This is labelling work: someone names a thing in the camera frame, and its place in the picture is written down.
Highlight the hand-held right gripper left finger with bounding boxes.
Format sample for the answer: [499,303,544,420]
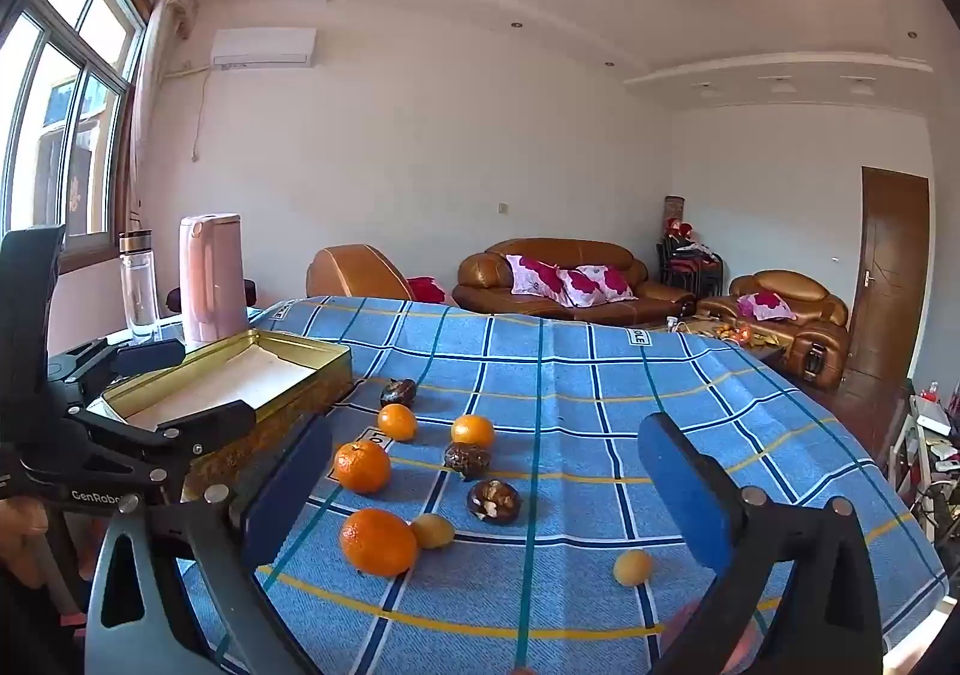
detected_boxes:
[86,414,335,675]

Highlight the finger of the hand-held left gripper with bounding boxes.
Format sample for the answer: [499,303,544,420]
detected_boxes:
[67,399,257,500]
[46,337,187,413]

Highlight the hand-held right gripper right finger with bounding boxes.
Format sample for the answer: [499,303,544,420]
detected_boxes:
[637,411,886,675]

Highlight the mandarin orange with stem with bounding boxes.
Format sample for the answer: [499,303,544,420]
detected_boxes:
[334,440,392,494]

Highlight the gold tin box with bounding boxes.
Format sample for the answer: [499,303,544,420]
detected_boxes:
[100,328,355,496]

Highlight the small tan longan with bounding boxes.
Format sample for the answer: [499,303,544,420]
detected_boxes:
[409,514,455,550]
[613,548,654,586]

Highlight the large mandarin orange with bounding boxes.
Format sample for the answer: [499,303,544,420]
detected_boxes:
[340,508,419,578]

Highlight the small mandarin orange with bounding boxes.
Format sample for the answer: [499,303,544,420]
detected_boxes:
[451,414,497,451]
[377,403,419,442]

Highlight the pink sweet potato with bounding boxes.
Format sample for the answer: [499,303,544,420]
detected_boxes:
[664,600,762,675]

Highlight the person's left hand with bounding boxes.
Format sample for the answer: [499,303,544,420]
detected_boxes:
[0,497,50,590]

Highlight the white paper liner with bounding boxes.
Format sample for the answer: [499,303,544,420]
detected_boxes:
[124,343,316,430]

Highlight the clear glass bottle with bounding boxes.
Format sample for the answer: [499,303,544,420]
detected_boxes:
[118,230,161,344]

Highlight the pink electric kettle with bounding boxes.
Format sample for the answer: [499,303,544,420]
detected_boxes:
[178,214,250,344]

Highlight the blue plaid blanket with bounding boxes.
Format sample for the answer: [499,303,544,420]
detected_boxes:
[45,295,947,675]

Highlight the cluttered coffee table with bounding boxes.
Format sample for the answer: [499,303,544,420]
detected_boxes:
[667,315,788,353]

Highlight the small pink floral cushion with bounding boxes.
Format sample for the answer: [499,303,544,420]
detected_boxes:
[737,291,797,322]

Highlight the brown leather armchair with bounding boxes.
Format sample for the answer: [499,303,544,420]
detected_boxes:
[306,244,413,302]
[697,270,851,391]

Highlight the stacked dark chairs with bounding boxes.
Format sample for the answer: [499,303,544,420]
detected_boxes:
[658,234,725,301]

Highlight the red cushion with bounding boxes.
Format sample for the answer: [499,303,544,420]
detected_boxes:
[407,276,460,307]

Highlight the cluttered white shelf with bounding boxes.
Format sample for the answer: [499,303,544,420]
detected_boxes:
[889,379,960,571]

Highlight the window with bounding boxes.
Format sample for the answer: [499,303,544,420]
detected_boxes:
[0,0,151,256]

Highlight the brown leather sofa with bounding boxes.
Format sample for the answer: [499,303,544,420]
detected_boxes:
[457,238,697,325]

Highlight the brown wooden door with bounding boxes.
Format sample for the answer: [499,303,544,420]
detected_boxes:
[840,166,931,410]

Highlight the white air conditioner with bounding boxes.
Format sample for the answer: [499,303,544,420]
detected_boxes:
[210,28,317,70]

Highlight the air conditioner hose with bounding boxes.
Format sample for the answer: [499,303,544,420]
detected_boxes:
[161,64,215,164]

